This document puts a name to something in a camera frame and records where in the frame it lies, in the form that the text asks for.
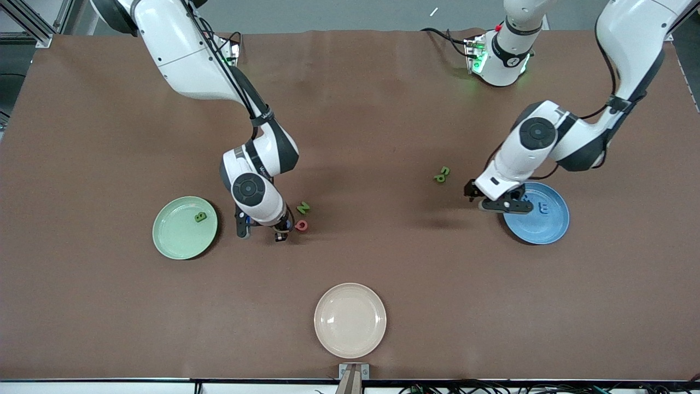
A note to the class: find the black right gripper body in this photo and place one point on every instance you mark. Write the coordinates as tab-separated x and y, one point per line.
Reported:
283	226

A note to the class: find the red foam letter G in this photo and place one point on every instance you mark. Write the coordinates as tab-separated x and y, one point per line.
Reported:
301	225

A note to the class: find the blue foam letter m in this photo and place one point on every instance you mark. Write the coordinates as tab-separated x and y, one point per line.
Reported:
543	208

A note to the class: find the green foam letter B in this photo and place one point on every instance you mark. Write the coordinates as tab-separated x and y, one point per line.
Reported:
200	216

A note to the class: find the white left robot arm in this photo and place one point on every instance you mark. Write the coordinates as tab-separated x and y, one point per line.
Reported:
629	44

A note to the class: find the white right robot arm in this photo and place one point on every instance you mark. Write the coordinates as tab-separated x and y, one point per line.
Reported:
186	60

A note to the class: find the blue plate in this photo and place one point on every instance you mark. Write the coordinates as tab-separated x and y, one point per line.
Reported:
547	230

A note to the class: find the light green plate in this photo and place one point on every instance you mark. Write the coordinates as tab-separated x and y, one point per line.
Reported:
180	238

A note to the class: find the brown table cover mat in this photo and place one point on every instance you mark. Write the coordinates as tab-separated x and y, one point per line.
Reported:
350	137

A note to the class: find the beige plate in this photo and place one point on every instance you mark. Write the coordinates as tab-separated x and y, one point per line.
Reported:
350	320

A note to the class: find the metal base connector bracket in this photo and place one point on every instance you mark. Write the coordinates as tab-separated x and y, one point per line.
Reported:
474	54
234	54

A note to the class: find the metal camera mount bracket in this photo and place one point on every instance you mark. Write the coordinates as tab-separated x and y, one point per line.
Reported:
354	377

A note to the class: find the aluminium frame extrusion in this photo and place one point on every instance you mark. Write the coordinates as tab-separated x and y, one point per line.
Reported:
41	38

